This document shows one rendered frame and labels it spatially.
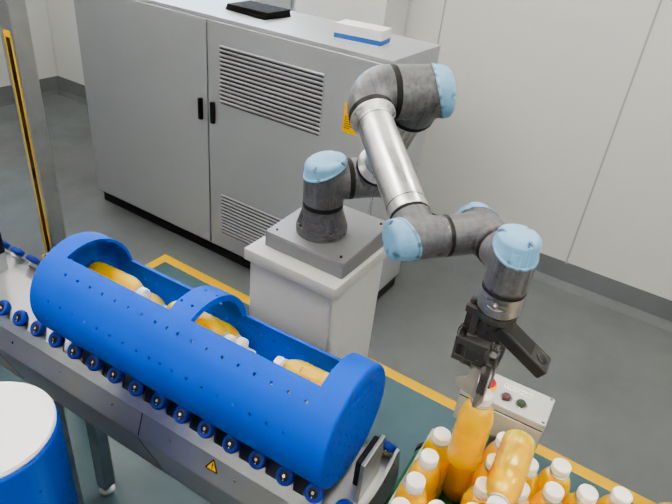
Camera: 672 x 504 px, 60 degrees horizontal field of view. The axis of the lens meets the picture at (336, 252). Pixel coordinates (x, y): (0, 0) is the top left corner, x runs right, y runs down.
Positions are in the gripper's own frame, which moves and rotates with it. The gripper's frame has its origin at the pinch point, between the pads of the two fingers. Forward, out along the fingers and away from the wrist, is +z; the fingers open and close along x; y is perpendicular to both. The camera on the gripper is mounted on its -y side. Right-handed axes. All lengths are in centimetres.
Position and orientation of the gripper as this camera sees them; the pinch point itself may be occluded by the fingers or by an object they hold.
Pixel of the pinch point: (483, 396)
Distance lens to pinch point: 118.7
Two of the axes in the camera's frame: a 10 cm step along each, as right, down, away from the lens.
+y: -8.6, -3.4, 3.9
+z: -0.9, 8.4, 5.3
